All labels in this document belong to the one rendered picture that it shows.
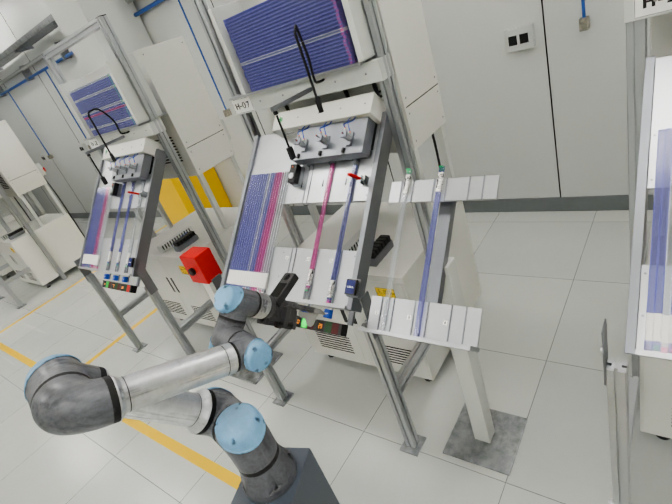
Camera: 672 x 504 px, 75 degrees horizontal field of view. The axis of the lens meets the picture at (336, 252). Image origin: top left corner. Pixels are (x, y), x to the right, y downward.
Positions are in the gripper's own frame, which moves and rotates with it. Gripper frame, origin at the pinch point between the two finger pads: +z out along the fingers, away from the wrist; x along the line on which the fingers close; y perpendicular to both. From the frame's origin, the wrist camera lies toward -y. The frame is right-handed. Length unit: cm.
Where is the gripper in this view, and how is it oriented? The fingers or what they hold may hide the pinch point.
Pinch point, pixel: (309, 309)
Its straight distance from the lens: 144.2
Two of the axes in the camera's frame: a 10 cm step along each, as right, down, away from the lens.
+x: 7.8, 0.4, -6.3
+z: 6.0, 2.4, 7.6
